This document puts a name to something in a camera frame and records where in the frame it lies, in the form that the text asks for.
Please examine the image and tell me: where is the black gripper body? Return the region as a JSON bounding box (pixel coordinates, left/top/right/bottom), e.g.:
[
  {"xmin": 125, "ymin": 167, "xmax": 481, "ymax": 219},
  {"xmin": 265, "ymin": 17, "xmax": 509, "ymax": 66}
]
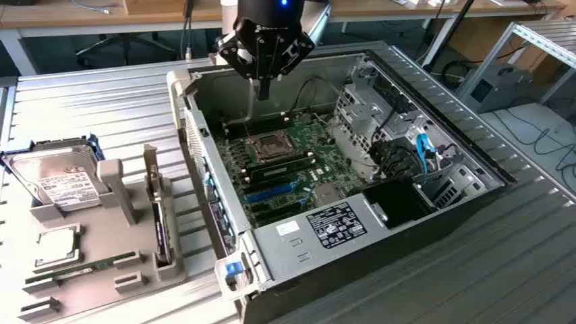
[{"xmin": 237, "ymin": 0, "xmax": 307, "ymax": 38}]

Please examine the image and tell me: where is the graphics card with metal bracket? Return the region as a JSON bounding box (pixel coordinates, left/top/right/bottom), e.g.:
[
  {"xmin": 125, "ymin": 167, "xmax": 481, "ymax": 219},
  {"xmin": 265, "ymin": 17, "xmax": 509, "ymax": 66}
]
[{"xmin": 143, "ymin": 143, "xmax": 175, "ymax": 264}]

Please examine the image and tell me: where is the brown box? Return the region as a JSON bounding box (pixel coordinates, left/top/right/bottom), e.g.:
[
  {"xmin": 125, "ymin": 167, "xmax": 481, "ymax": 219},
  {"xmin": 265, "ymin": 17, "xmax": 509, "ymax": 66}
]
[{"xmin": 123, "ymin": 0, "xmax": 188, "ymax": 16}]

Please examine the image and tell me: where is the black office chair base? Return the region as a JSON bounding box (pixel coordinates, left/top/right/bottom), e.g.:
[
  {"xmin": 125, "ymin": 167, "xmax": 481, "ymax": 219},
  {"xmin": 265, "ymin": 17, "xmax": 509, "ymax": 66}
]
[{"xmin": 73, "ymin": 32, "xmax": 176, "ymax": 67}]

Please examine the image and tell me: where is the green motherboard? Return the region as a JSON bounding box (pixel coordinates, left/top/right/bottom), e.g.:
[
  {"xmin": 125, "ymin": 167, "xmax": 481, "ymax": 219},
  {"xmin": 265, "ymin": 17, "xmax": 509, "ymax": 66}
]
[{"xmin": 213, "ymin": 113, "xmax": 375, "ymax": 227}]

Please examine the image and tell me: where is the CPU socket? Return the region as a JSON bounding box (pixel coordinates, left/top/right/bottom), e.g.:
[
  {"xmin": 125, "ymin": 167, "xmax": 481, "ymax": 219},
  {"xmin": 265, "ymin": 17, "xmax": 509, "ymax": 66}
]
[{"xmin": 245, "ymin": 133, "xmax": 293, "ymax": 163}]

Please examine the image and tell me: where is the black RAM slot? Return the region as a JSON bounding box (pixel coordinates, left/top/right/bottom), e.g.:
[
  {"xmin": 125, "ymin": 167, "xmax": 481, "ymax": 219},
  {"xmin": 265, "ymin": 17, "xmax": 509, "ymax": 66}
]
[{"xmin": 245, "ymin": 152, "xmax": 315, "ymax": 169}]

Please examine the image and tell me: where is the metal disk bay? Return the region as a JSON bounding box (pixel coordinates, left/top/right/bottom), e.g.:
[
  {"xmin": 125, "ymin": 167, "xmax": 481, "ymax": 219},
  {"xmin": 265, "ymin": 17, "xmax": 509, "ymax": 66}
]
[{"xmin": 335, "ymin": 82, "xmax": 433, "ymax": 183}]

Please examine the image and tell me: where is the green RAM stick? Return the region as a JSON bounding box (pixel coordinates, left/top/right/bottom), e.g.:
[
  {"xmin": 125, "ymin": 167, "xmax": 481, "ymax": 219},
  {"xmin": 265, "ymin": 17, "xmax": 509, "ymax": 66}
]
[
  {"xmin": 24, "ymin": 250, "xmax": 136, "ymax": 284},
  {"xmin": 245, "ymin": 163, "xmax": 316, "ymax": 182}
]

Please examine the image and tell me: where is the black stand pole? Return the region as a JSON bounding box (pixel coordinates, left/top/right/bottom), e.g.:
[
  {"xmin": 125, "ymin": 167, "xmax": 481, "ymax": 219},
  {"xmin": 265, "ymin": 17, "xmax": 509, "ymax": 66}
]
[{"xmin": 420, "ymin": 0, "xmax": 476, "ymax": 67}]

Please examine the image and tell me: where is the blue expansion slot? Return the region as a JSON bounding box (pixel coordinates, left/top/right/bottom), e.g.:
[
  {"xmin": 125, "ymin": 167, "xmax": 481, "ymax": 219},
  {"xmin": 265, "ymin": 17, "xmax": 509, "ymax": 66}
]
[{"xmin": 244, "ymin": 184, "xmax": 293, "ymax": 203}]

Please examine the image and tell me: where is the silver chipset heatsink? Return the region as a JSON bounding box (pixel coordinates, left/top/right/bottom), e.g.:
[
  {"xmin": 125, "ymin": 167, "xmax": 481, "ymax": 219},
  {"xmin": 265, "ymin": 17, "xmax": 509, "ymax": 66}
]
[{"xmin": 312, "ymin": 184, "xmax": 343, "ymax": 207}]

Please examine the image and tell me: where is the black expansion slot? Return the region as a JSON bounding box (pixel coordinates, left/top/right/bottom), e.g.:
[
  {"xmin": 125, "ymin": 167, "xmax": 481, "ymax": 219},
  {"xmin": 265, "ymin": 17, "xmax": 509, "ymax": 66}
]
[{"xmin": 251, "ymin": 201, "xmax": 303, "ymax": 221}]

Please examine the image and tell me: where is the grey control box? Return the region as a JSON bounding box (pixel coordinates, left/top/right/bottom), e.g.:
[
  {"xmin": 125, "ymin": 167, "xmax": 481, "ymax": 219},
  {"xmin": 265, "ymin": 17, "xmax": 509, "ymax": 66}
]
[{"xmin": 467, "ymin": 63, "xmax": 535, "ymax": 114}]

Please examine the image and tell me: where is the silver hard disk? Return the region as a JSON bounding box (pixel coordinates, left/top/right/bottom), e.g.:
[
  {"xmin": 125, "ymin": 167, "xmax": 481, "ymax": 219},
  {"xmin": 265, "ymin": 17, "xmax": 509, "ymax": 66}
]
[{"xmin": 0, "ymin": 146, "xmax": 103, "ymax": 212}]

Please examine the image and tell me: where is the grey power supply unit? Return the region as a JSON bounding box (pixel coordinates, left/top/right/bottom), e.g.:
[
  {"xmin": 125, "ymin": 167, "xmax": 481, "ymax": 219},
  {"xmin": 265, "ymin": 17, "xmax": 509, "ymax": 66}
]
[{"xmin": 251, "ymin": 194, "xmax": 392, "ymax": 281}]

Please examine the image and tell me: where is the grey parts rack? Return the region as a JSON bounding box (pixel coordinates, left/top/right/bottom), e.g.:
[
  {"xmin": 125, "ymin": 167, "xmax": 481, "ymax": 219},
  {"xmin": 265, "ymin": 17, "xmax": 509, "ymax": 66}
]
[{"xmin": 17, "ymin": 143, "xmax": 188, "ymax": 321}]

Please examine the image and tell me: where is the open black PC case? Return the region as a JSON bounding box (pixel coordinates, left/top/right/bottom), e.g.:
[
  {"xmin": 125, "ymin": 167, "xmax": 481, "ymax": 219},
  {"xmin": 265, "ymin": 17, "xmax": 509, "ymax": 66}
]
[{"xmin": 165, "ymin": 49, "xmax": 519, "ymax": 324}]

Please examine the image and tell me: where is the silver CPU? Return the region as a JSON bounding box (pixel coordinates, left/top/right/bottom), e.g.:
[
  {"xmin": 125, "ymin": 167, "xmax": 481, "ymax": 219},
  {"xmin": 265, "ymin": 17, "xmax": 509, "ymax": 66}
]
[{"xmin": 35, "ymin": 229, "xmax": 77, "ymax": 267}]

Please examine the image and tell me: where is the grey hanging cable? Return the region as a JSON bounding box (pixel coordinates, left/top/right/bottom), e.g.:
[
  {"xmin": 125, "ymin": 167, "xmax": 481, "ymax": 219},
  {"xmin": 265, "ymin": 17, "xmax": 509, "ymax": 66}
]
[{"xmin": 181, "ymin": 0, "xmax": 195, "ymax": 61}]

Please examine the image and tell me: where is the grey cable with plug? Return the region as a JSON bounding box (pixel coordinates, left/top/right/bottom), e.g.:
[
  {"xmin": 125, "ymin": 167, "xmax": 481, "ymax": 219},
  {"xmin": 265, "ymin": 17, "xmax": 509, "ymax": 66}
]
[{"xmin": 71, "ymin": 0, "xmax": 120, "ymax": 15}]

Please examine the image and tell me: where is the black coiled cable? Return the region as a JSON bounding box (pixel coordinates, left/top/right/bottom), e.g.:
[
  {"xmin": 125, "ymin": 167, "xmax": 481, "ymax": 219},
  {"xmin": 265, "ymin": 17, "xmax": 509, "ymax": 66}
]
[{"xmin": 443, "ymin": 60, "xmax": 472, "ymax": 84}]

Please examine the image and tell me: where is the black power wire bundle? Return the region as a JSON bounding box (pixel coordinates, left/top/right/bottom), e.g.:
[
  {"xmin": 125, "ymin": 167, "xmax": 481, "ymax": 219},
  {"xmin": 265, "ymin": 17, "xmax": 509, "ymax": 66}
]
[{"xmin": 371, "ymin": 140, "xmax": 424, "ymax": 180}]

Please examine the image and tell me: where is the blue wire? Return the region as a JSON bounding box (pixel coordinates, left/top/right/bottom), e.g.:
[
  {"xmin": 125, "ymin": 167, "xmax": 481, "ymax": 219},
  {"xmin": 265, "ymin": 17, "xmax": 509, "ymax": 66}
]
[{"xmin": 416, "ymin": 133, "xmax": 436, "ymax": 175}]

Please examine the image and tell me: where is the grey wire bundle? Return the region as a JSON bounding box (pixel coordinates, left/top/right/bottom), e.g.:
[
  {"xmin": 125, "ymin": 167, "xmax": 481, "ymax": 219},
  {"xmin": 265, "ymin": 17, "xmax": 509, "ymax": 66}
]
[{"xmin": 416, "ymin": 163, "xmax": 456, "ymax": 190}]

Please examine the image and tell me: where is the aluminium slat frame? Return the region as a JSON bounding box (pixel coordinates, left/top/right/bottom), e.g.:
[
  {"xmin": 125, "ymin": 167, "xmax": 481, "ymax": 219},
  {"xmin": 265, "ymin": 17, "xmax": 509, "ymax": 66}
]
[{"xmin": 453, "ymin": 19, "xmax": 576, "ymax": 105}]

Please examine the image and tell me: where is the black floor cable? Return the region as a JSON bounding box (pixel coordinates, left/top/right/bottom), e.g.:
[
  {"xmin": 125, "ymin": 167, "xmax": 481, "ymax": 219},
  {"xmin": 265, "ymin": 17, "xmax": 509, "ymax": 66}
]
[{"xmin": 492, "ymin": 107, "xmax": 576, "ymax": 173}]

